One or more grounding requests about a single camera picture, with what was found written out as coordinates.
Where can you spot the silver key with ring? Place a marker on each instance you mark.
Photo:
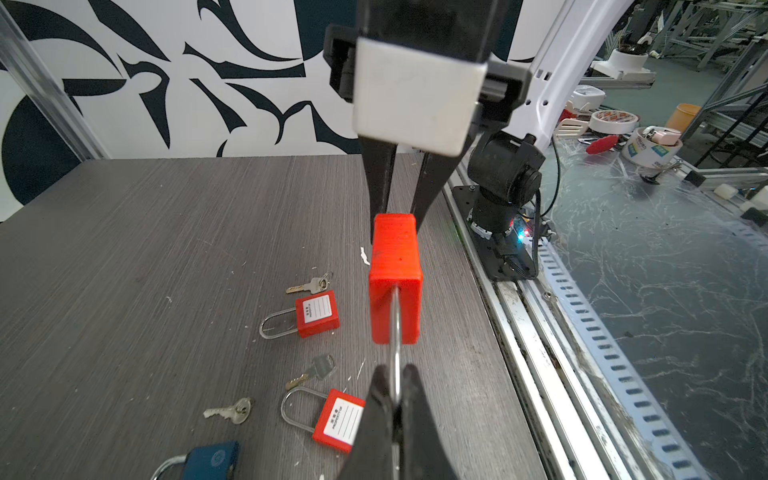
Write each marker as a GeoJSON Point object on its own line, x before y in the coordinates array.
{"type": "Point", "coordinates": [314, 286]}

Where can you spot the red padlock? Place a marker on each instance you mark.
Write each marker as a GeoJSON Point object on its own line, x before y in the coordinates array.
{"type": "Point", "coordinates": [395, 289]}
{"type": "Point", "coordinates": [311, 315]}
{"type": "Point", "coordinates": [339, 420]}

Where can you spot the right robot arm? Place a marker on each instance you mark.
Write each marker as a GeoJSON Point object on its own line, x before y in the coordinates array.
{"type": "Point", "coordinates": [572, 39]}

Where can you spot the blue padlock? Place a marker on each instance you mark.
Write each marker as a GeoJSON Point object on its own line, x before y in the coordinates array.
{"type": "Point", "coordinates": [212, 462]}

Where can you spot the white tape roll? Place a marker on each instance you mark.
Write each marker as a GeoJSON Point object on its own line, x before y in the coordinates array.
{"type": "Point", "coordinates": [613, 122]}

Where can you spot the orange cup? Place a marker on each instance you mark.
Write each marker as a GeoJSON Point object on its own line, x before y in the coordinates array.
{"type": "Point", "coordinates": [682, 117]}

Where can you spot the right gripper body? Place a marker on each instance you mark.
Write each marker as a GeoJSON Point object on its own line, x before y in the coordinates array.
{"type": "Point", "coordinates": [464, 30]}

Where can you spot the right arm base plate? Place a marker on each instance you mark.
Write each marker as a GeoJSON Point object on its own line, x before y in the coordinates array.
{"type": "Point", "coordinates": [503, 245]}

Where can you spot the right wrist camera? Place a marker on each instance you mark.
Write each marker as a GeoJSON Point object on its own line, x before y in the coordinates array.
{"type": "Point", "coordinates": [408, 96]}

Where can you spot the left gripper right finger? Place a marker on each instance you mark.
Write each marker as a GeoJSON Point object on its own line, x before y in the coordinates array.
{"type": "Point", "coordinates": [422, 455]}

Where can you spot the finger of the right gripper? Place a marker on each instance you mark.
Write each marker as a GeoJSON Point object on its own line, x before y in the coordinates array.
{"type": "Point", "coordinates": [435, 171]}
{"type": "Point", "coordinates": [378, 160]}

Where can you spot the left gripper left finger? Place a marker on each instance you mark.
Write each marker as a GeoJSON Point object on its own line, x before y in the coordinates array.
{"type": "Point", "coordinates": [371, 456]}

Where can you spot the loose silver brass key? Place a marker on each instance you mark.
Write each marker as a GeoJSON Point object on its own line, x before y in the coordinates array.
{"type": "Point", "coordinates": [320, 368]}

